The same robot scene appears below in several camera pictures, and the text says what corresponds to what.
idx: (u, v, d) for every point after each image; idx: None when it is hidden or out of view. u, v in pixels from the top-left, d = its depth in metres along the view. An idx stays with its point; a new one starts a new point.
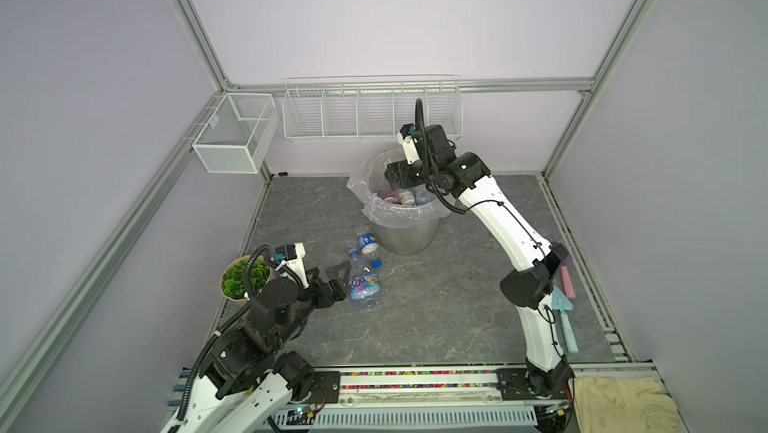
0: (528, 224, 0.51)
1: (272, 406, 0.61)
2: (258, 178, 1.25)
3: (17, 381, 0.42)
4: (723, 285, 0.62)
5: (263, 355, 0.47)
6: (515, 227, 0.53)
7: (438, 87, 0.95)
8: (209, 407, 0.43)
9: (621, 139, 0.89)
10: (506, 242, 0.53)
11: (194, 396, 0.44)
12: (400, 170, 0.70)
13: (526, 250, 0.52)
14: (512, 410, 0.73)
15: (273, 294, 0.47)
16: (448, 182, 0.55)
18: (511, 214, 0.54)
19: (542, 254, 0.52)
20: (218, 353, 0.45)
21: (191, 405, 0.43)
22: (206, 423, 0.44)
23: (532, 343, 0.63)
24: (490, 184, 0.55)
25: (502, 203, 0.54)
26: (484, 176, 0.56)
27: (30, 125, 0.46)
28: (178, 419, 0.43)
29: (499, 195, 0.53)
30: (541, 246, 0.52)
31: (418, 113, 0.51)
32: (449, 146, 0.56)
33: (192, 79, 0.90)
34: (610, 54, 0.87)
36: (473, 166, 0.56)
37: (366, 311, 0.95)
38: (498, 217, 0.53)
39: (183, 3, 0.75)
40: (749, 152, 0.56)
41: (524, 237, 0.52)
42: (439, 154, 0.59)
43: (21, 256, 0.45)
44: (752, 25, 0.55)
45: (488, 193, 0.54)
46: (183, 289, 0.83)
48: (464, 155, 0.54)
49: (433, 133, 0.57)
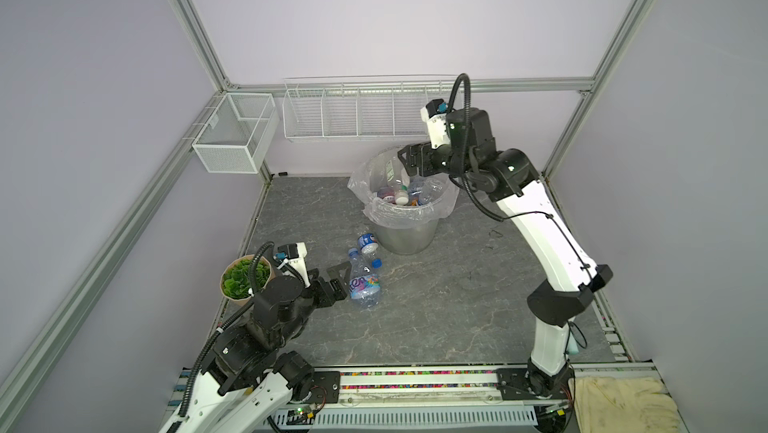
0: (576, 241, 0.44)
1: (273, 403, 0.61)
2: (258, 178, 1.25)
3: (17, 381, 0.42)
4: (723, 285, 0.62)
5: (265, 353, 0.47)
6: (564, 245, 0.46)
7: (438, 87, 0.95)
8: (212, 402, 0.43)
9: (620, 140, 0.91)
10: (550, 261, 0.47)
11: (197, 393, 0.43)
12: (422, 155, 0.59)
13: (573, 273, 0.46)
14: (512, 410, 0.73)
15: (277, 291, 0.47)
16: (491, 185, 0.46)
18: (559, 229, 0.47)
19: (589, 278, 0.46)
20: (220, 350, 0.45)
21: (193, 401, 0.43)
22: (207, 420, 0.44)
23: (543, 352, 0.62)
24: (538, 191, 0.47)
25: (550, 216, 0.47)
26: (532, 180, 0.48)
27: (29, 125, 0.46)
28: (180, 415, 0.43)
29: (547, 204, 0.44)
30: (589, 268, 0.47)
31: (466, 92, 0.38)
32: (491, 138, 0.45)
33: (192, 79, 0.90)
34: (609, 54, 0.88)
36: (522, 169, 0.47)
37: (366, 311, 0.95)
38: (545, 232, 0.46)
39: (184, 3, 0.75)
40: (749, 152, 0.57)
41: (572, 258, 0.46)
42: (480, 148, 0.49)
43: (21, 255, 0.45)
44: (752, 26, 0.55)
45: (537, 203, 0.47)
46: (183, 289, 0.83)
48: (508, 152, 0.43)
49: (476, 120, 0.46)
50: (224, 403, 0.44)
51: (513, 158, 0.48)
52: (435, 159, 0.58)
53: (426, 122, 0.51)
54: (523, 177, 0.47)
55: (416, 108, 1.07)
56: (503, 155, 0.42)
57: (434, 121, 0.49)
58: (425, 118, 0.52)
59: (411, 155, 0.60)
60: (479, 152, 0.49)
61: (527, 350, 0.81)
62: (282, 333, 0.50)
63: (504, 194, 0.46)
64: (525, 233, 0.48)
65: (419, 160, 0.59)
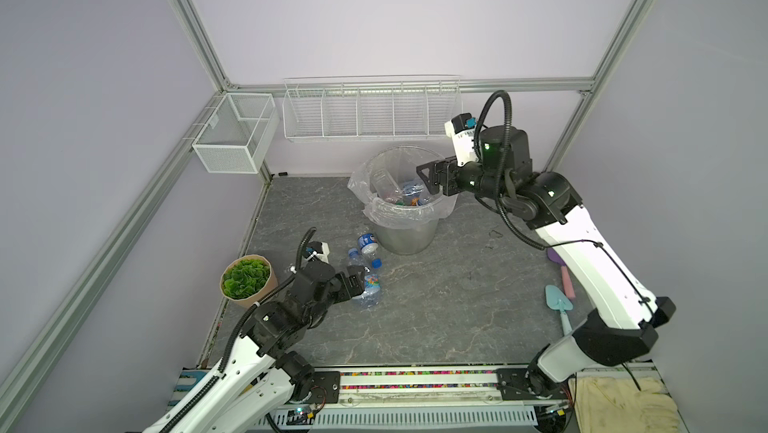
0: (631, 273, 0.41)
1: (274, 400, 0.61)
2: (258, 178, 1.25)
3: (17, 381, 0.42)
4: (723, 285, 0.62)
5: (298, 328, 0.53)
6: (618, 278, 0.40)
7: (438, 87, 0.95)
8: (248, 364, 0.45)
9: (621, 140, 0.91)
10: (603, 294, 0.42)
11: (234, 353, 0.46)
12: (447, 173, 0.56)
13: (631, 308, 0.46)
14: (512, 410, 0.73)
15: (316, 270, 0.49)
16: (532, 212, 0.43)
18: (612, 260, 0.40)
19: (649, 314, 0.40)
20: (260, 317, 0.52)
21: (230, 361, 0.45)
22: (241, 383, 0.45)
23: (559, 366, 0.60)
24: (583, 216, 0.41)
25: (600, 244, 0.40)
26: (573, 205, 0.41)
27: (29, 125, 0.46)
28: (218, 371, 0.45)
29: (594, 232, 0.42)
30: (649, 304, 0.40)
31: (507, 110, 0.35)
32: (528, 161, 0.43)
33: (192, 79, 0.90)
34: (609, 54, 0.88)
36: (563, 193, 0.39)
37: (366, 311, 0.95)
38: (597, 262, 0.44)
39: (183, 3, 0.75)
40: (749, 152, 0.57)
41: (628, 292, 0.44)
42: (517, 170, 0.47)
43: (21, 254, 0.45)
44: (752, 26, 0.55)
45: (584, 230, 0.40)
46: (183, 289, 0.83)
48: (547, 175, 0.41)
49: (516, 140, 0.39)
50: (261, 366, 0.47)
51: (552, 182, 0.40)
52: (463, 178, 0.53)
53: (453, 139, 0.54)
54: (564, 202, 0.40)
55: (416, 108, 1.07)
56: (541, 178, 0.45)
57: (460, 138, 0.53)
58: (450, 135, 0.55)
59: (433, 170, 0.57)
60: (516, 174, 0.46)
61: (527, 350, 0.81)
62: (313, 312, 0.57)
63: (544, 221, 0.43)
64: (570, 262, 0.44)
65: (444, 177, 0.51)
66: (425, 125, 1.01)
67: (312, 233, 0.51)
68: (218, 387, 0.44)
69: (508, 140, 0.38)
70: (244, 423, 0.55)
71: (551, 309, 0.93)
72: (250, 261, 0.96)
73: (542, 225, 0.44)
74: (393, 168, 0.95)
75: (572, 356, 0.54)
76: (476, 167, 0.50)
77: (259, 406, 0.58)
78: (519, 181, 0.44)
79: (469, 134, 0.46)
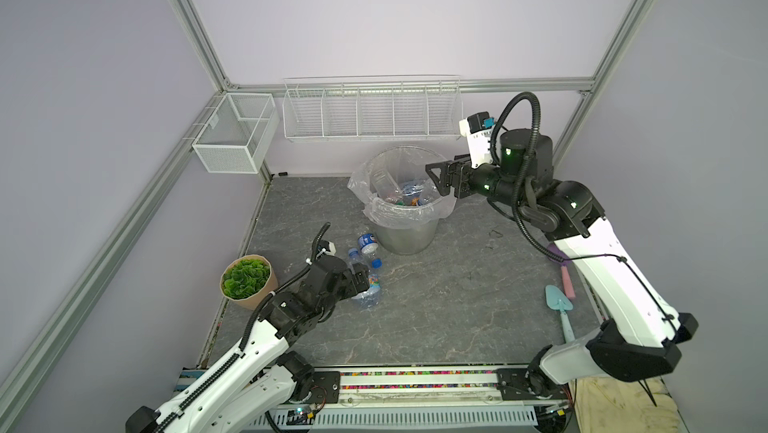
0: (653, 289, 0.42)
1: (276, 395, 0.60)
2: (258, 178, 1.25)
3: (17, 381, 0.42)
4: (723, 285, 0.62)
5: (312, 316, 0.54)
6: (641, 294, 0.40)
7: (438, 87, 0.95)
8: (268, 343, 0.48)
9: (621, 139, 0.89)
10: (624, 310, 0.41)
11: (254, 334, 0.49)
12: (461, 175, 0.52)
13: (654, 325, 0.39)
14: (512, 410, 0.73)
15: (329, 262, 0.58)
16: (553, 223, 0.40)
18: (634, 275, 0.40)
19: (673, 332, 0.39)
20: (278, 304, 0.53)
21: (249, 343, 0.48)
22: (258, 363, 0.48)
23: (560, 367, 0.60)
24: (605, 230, 0.41)
25: (622, 259, 0.41)
26: (596, 217, 0.41)
27: (29, 125, 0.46)
28: (239, 349, 0.47)
29: (617, 246, 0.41)
30: (672, 321, 0.40)
31: (536, 113, 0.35)
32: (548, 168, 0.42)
33: (192, 79, 0.90)
34: (610, 54, 0.87)
36: (585, 203, 0.42)
37: (366, 311, 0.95)
38: (623, 279, 0.40)
39: (184, 3, 0.75)
40: (749, 152, 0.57)
41: (650, 309, 0.39)
42: (538, 178, 0.41)
43: (21, 254, 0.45)
44: (752, 26, 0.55)
45: (607, 243, 0.41)
46: (183, 289, 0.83)
48: (566, 184, 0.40)
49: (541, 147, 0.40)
50: (275, 352, 0.50)
51: (574, 191, 0.42)
52: (475, 181, 0.51)
53: (467, 138, 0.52)
54: (585, 213, 0.41)
55: (416, 108, 1.07)
56: (561, 188, 0.44)
57: (476, 137, 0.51)
58: (463, 133, 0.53)
59: (444, 173, 0.52)
60: (536, 182, 0.42)
61: (527, 350, 0.81)
62: (325, 304, 0.59)
63: (565, 233, 0.40)
64: (592, 276, 0.42)
65: (456, 178, 0.52)
66: (426, 125, 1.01)
67: (327, 228, 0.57)
68: (238, 365, 0.46)
69: (533, 146, 0.40)
70: (249, 414, 0.55)
71: (551, 309, 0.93)
72: (250, 261, 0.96)
73: (563, 236, 0.41)
74: (393, 168, 0.95)
75: (578, 361, 0.54)
76: (492, 171, 0.49)
77: (264, 398, 0.57)
78: (539, 190, 0.43)
79: (486, 134, 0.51)
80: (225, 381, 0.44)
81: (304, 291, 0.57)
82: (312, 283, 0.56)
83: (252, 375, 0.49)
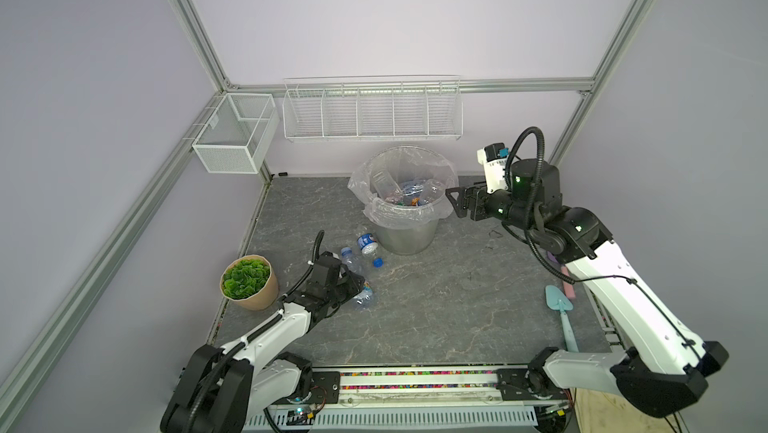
0: (671, 313, 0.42)
1: (289, 378, 0.62)
2: (258, 178, 1.25)
3: (17, 380, 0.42)
4: (724, 285, 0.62)
5: (323, 304, 0.66)
6: (656, 317, 0.40)
7: (438, 86, 0.95)
8: (299, 312, 0.59)
9: (621, 139, 0.89)
10: (642, 333, 0.40)
11: (289, 308, 0.60)
12: (477, 198, 0.56)
13: (673, 350, 0.38)
14: (512, 411, 0.72)
15: (327, 259, 0.70)
16: (559, 246, 0.44)
18: (647, 296, 0.41)
19: (696, 359, 0.38)
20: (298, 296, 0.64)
21: (286, 311, 0.58)
22: (296, 325, 0.58)
23: (565, 370, 0.60)
24: (614, 253, 0.43)
25: (631, 279, 0.42)
26: (603, 240, 0.44)
27: (27, 126, 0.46)
28: (281, 311, 0.58)
29: (627, 267, 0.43)
30: (695, 347, 0.39)
31: (541, 146, 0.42)
32: (557, 195, 0.46)
33: (192, 80, 0.90)
34: (609, 55, 0.88)
36: (591, 228, 0.44)
37: (366, 311, 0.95)
38: (633, 298, 0.41)
39: (184, 3, 0.75)
40: (750, 151, 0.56)
41: (668, 333, 0.39)
42: (548, 205, 0.46)
43: (20, 254, 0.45)
44: (752, 25, 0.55)
45: (615, 265, 0.42)
46: (184, 289, 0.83)
48: (575, 211, 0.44)
49: (546, 175, 0.44)
50: (301, 321, 0.59)
51: (581, 217, 0.45)
52: (491, 205, 0.55)
53: (484, 165, 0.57)
54: (593, 237, 0.44)
55: (416, 108, 1.07)
56: (569, 214, 0.47)
57: (492, 165, 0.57)
58: (481, 161, 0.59)
59: (462, 197, 0.57)
60: (546, 207, 0.46)
61: (527, 350, 0.81)
62: (331, 297, 0.72)
63: (574, 255, 0.43)
64: (607, 301, 0.43)
65: (473, 202, 0.56)
66: (426, 125, 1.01)
67: (322, 234, 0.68)
68: (282, 322, 0.55)
69: (539, 175, 0.44)
70: (265, 391, 0.54)
71: (551, 309, 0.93)
72: (250, 261, 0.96)
73: (573, 258, 0.43)
74: (393, 168, 0.95)
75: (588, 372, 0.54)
76: (505, 195, 0.54)
77: (275, 377, 0.58)
78: (549, 215, 0.47)
79: (501, 163, 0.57)
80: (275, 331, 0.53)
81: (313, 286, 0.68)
82: (317, 279, 0.68)
83: (286, 337, 0.55)
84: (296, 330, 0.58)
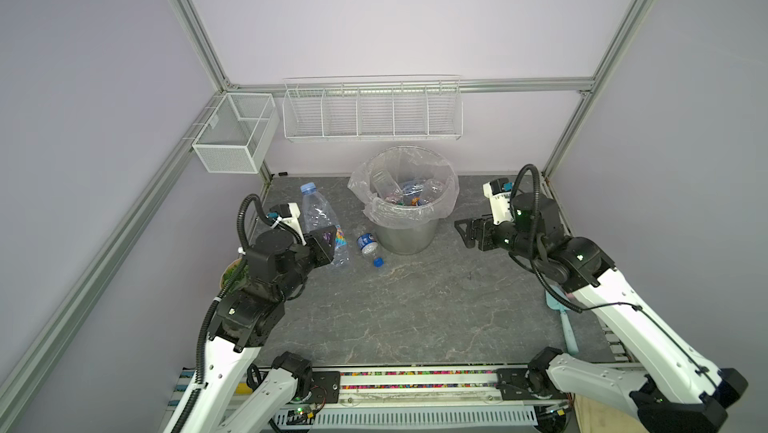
0: (682, 341, 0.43)
1: (282, 394, 0.61)
2: (258, 178, 1.25)
3: (17, 381, 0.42)
4: (725, 284, 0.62)
5: (274, 306, 0.46)
6: (667, 344, 0.40)
7: (438, 87, 0.95)
8: (228, 366, 0.41)
9: (621, 139, 0.89)
10: (656, 362, 0.41)
11: (210, 358, 0.41)
12: (484, 229, 0.60)
13: (689, 377, 0.39)
14: (513, 410, 0.73)
15: (268, 243, 0.46)
16: (562, 275, 0.46)
18: (653, 323, 0.42)
19: (712, 387, 0.38)
20: (226, 312, 0.44)
21: (208, 369, 0.41)
22: (234, 373, 0.42)
23: (571, 381, 0.59)
24: (617, 281, 0.45)
25: (638, 307, 0.43)
26: (607, 268, 0.46)
27: (29, 124, 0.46)
28: (199, 382, 0.40)
29: (631, 295, 0.44)
30: (710, 374, 0.39)
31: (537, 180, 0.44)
32: (558, 225, 0.49)
33: (192, 80, 0.90)
34: (609, 55, 0.88)
36: (593, 256, 0.47)
37: (366, 311, 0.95)
38: (642, 324, 0.42)
39: (184, 4, 0.76)
40: (750, 151, 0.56)
41: (681, 360, 0.40)
42: (549, 235, 0.48)
43: (22, 253, 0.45)
44: (751, 25, 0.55)
45: (619, 294, 0.44)
46: (184, 288, 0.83)
48: (576, 240, 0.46)
49: (544, 209, 0.47)
50: (242, 362, 0.43)
51: (582, 246, 0.48)
52: (498, 235, 0.58)
53: (490, 198, 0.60)
54: (596, 265, 0.46)
55: (416, 108, 1.07)
56: (571, 243, 0.50)
57: (497, 198, 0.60)
58: (487, 194, 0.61)
59: (471, 227, 0.61)
60: (547, 238, 0.48)
61: (527, 350, 0.81)
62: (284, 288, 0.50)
63: (578, 284, 0.45)
64: (616, 329, 0.44)
65: (481, 233, 0.60)
66: (426, 126, 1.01)
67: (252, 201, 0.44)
68: (207, 396, 0.40)
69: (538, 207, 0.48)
70: (258, 421, 0.55)
71: (551, 309, 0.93)
72: None
73: (578, 288, 0.45)
74: (393, 168, 0.95)
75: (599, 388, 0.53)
76: (511, 225, 0.57)
77: (270, 401, 0.57)
78: (551, 244, 0.49)
79: (506, 195, 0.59)
80: (200, 417, 0.39)
81: (255, 282, 0.46)
82: (257, 274, 0.45)
83: (232, 388, 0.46)
84: (240, 373, 0.44)
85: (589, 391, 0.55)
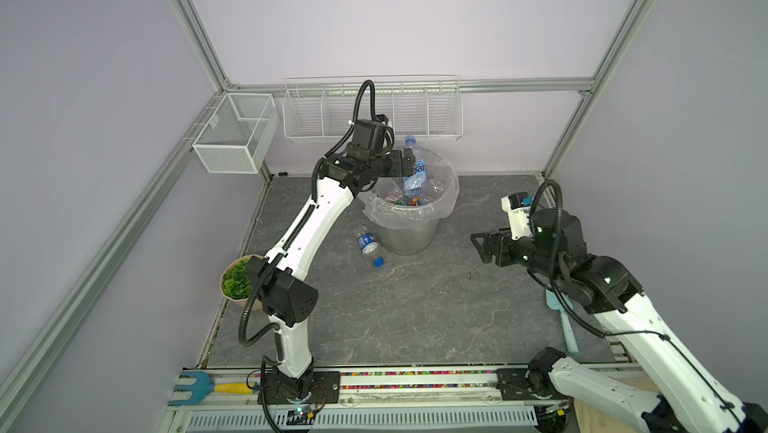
0: (708, 373, 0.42)
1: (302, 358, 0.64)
2: (258, 178, 1.25)
3: (17, 381, 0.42)
4: (725, 284, 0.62)
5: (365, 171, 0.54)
6: (692, 377, 0.39)
7: (438, 87, 0.95)
8: (335, 198, 0.51)
9: (621, 138, 0.88)
10: (679, 394, 0.40)
11: (322, 189, 0.51)
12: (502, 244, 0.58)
13: (714, 412, 0.38)
14: (512, 410, 0.73)
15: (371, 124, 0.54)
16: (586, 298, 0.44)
18: (679, 352, 0.40)
19: (736, 422, 0.37)
20: (334, 161, 0.53)
21: (319, 196, 0.51)
22: (337, 206, 0.52)
23: (574, 389, 0.59)
24: (645, 306, 0.43)
25: (665, 338, 0.41)
26: (634, 292, 0.44)
27: (30, 125, 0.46)
28: (314, 201, 0.51)
29: (657, 323, 0.42)
30: (733, 410, 0.38)
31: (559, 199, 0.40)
32: (581, 243, 0.47)
33: (192, 79, 0.90)
34: (610, 55, 0.87)
36: (620, 280, 0.44)
37: (366, 311, 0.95)
38: (669, 358, 0.40)
39: (183, 2, 0.75)
40: (752, 152, 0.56)
41: (706, 394, 0.38)
42: (575, 254, 0.47)
43: (20, 255, 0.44)
44: (754, 25, 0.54)
45: (648, 322, 0.42)
46: (183, 288, 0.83)
48: (601, 259, 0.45)
49: (568, 226, 0.46)
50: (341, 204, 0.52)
51: (608, 267, 0.46)
52: (516, 251, 0.57)
53: (508, 212, 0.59)
54: (622, 289, 0.44)
55: (416, 108, 1.07)
56: (596, 263, 0.48)
57: (516, 212, 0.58)
58: (505, 208, 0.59)
59: (487, 242, 0.59)
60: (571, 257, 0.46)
61: (527, 350, 0.81)
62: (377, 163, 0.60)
63: (603, 307, 0.43)
64: (638, 354, 0.42)
65: (498, 248, 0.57)
66: (426, 125, 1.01)
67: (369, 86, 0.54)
68: (319, 213, 0.50)
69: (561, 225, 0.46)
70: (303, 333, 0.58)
71: (551, 309, 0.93)
72: None
73: (601, 311, 0.43)
74: None
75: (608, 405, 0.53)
76: (530, 242, 0.55)
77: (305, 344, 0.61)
78: (574, 264, 0.47)
79: (525, 210, 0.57)
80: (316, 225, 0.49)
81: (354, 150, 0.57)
82: (360, 141, 0.56)
83: (335, 217, 0.53)
84: (343, 205, 0.53)
85: (597, 403, 0.55)
